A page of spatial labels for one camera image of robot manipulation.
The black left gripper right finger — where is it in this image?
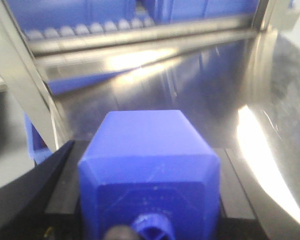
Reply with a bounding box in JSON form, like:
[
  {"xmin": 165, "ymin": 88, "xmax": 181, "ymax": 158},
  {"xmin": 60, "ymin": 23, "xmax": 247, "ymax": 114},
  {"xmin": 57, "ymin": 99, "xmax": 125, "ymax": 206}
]
[{"xmin": 214, "ymin": 148, "xmax": 268, "ymax": 240}]

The blue bottle-shaped part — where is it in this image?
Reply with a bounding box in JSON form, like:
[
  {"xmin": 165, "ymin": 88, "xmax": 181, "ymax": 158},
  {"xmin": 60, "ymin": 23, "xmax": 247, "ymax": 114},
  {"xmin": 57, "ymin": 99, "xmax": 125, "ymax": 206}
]
[{"xmin": 78, "ymin": 110, "xmax": 220, "ymax": 240}]

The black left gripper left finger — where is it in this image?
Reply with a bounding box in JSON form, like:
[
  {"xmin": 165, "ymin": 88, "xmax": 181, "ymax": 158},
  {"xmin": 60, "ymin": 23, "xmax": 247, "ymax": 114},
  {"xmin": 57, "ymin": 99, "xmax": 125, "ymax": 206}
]
[{"xmin": 0, "ymin": 140, "xmax": 80, "ymax": 240}]

